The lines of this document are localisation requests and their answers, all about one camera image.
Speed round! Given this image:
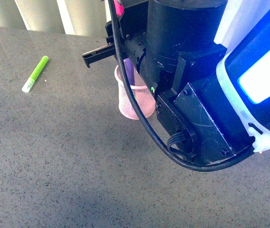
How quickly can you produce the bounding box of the pink highlighter pen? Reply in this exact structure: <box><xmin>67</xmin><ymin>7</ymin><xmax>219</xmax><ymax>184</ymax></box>
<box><xmin>114</xmin><ymin>0</ymin><xmax>124</xmax><ymax>16</ymax></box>

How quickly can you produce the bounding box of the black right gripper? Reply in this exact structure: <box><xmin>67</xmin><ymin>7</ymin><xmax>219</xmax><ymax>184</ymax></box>
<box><xmin>82</xmin><ymin>0</ymin><xmax>253</xmax><ymax>165</ymax></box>

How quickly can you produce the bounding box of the green highlighter pen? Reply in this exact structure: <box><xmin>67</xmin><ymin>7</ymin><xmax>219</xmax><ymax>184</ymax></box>
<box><xmin>22</xmin><ymin>56</ymin><xmax>49</xmax><ymax>93</ymax></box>

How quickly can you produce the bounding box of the black cable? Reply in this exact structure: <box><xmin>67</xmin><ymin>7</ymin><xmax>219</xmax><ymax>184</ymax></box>
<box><xmin>108</xmin><ymin>0</ymin><xmax>259</xmax><ymax>172</ymax></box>

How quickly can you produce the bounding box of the white pleated curtain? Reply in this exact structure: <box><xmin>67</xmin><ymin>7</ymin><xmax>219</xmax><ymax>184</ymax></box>
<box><xmin>0</xmin><ymin>0</ymin><xmax>110</xmax><ymax>38</ymax></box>

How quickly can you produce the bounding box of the pink mesh cup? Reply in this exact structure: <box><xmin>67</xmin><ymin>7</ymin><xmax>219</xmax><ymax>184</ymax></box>
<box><xmin>114</xmin><ymin>58</ymin><xmax>155</xmax><ymax>120</ymax></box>

